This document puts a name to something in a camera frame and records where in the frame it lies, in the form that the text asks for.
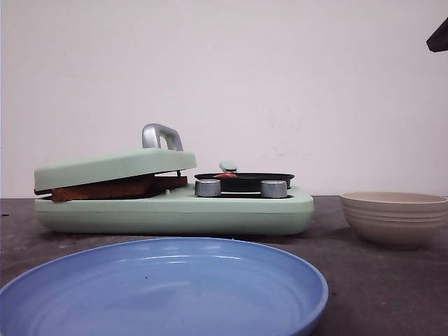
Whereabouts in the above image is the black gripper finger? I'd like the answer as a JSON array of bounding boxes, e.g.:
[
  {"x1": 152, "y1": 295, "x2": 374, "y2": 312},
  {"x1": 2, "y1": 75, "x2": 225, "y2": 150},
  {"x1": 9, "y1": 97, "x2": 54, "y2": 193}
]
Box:
[{"x1": 426, "y1": 19, "x2": 448, "y2": 53}]

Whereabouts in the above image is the beige ribbed bowl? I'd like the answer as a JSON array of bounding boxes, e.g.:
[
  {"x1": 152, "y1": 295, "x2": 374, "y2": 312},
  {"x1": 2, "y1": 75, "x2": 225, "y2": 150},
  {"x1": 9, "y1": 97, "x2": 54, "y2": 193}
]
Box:
[{"x1": 341, "y1": 192, "x2": 447, "y2": 249}]

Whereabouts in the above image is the mint green sandwich maker lid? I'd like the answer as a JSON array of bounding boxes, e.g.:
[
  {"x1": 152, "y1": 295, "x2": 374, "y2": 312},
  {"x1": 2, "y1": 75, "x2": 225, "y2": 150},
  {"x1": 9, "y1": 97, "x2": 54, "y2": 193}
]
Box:
[{"x1": 34, "y1": 123, "x2": 197, "y2": 195}]

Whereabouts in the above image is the white bread slice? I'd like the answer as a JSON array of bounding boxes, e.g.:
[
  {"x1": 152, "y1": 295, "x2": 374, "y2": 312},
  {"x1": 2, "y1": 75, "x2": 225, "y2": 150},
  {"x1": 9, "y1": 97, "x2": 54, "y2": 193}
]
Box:
[
  {"x1": 151, "y1": 176, "x2": 188, "y2": 190},
  {"x1": 52, "y1": 174, "x2": 155, "y2": 202}
]

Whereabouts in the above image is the mint green breakfast maker base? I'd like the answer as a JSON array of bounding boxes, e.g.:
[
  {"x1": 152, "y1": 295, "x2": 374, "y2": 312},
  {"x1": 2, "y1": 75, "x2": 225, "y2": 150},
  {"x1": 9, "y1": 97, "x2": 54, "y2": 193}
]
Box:
[{"x1": 34, "y1": 184, "x2": 314, "y2": 235}]

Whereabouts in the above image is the right silver control knob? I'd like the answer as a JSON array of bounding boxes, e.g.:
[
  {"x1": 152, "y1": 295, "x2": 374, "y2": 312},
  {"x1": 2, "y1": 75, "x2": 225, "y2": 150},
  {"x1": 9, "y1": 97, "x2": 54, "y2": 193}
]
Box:
[{"x1": 260, "y1": 180, "x2": 288, "y2": 199}]

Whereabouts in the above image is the silver control knob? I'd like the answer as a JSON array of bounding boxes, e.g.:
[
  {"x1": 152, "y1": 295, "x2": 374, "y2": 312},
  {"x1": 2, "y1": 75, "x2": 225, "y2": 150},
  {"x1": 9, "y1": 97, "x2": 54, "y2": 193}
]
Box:
[
  {"x1": 195, "y1": 179, "x2": 221, "y2": 197},
  {"x1": 260, "y1": 180, "x2": 288, "y2": 199}
]

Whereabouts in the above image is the left silver control knob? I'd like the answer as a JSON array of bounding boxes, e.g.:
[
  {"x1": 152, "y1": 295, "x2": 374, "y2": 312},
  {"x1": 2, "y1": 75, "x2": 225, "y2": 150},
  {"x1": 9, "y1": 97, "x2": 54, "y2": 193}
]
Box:
[{"x1": 195, "y1": 179, "x2": 221, "y2": 197}]

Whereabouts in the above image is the blue plate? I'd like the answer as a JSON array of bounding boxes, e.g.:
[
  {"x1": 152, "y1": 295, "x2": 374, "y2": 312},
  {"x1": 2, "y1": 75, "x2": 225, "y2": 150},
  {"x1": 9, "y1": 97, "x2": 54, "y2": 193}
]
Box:
[{"x1": 1, "y1": 238, "x2": 329, "y2": 335}]

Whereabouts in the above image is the black frying pan green handle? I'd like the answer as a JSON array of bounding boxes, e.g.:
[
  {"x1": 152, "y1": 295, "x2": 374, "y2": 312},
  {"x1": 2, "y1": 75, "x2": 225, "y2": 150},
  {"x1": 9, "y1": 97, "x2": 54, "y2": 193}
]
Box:
[{"x1": 195, "y1": 161, "x2": 295, "y2": 193}]

